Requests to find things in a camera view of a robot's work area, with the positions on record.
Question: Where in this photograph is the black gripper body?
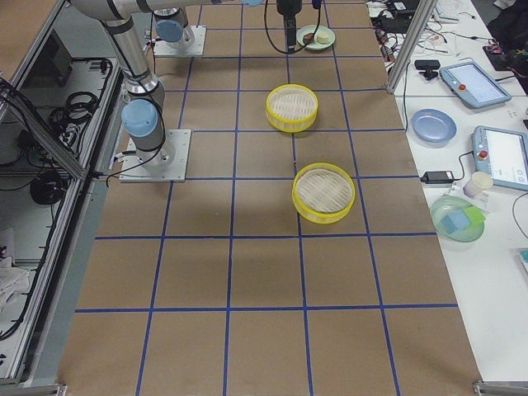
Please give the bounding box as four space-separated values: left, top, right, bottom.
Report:
276 0 302 30

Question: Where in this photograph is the brown steamed bun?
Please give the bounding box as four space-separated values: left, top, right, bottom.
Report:
302 33 314 45

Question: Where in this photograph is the white steamed bun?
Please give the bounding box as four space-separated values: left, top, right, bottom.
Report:
315 31 331 45

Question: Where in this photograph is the yellow bamboo steamer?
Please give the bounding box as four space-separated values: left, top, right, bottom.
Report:
291 163 356 224
266 84 319 134

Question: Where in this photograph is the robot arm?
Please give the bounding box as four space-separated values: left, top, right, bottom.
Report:
71 1 194 172
152 0 302 54

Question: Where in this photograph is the light green plate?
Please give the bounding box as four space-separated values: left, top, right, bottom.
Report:
296 25 336 51

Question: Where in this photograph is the black webcam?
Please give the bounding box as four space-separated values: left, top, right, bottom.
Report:
414 59 441 81

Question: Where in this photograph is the blue plate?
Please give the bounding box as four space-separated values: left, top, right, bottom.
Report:
411 108 457 147

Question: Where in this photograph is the far teach pendant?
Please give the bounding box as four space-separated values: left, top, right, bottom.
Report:
439 62 512 108

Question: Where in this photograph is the teach pendant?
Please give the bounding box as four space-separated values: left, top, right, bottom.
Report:
439 62 512 108
471 125 527 191

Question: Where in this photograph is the black power adapter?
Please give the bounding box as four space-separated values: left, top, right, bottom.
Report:
420 171 455 184

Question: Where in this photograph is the white paper cup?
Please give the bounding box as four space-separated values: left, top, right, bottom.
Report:
463 172 493 198

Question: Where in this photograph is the near teach pendant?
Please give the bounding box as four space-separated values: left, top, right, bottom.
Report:
471 125 527 191

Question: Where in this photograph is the green bowl with sponges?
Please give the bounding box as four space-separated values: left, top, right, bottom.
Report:
430 196 486 243

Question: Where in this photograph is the blue sponge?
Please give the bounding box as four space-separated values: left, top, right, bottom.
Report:
440 210 469 234

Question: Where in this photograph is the green sponge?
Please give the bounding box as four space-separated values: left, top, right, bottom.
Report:
462 205 485 227

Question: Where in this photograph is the crumpled white cloth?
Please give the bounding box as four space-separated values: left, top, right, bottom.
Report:
0 229 31 314

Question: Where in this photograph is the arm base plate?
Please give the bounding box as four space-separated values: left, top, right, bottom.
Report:
119 130 191 182
154 26 207 58

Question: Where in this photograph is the aluminium frame post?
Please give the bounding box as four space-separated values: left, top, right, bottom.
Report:
386 0 436 94

